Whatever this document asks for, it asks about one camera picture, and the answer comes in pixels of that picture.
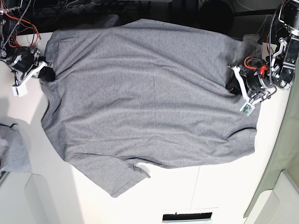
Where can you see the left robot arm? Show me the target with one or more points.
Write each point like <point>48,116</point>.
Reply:
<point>282,45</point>

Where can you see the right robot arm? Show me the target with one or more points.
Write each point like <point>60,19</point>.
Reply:
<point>12,23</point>

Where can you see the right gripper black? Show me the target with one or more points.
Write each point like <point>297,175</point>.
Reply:
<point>23,59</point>

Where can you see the white floor vent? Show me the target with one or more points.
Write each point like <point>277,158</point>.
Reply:
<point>192,216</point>

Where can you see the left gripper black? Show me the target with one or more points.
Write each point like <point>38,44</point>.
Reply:
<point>255,81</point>

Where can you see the grey t-shirt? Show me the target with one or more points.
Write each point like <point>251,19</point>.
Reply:
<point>147,91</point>

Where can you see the grey cloth pile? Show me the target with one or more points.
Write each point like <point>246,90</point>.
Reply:
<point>14,155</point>

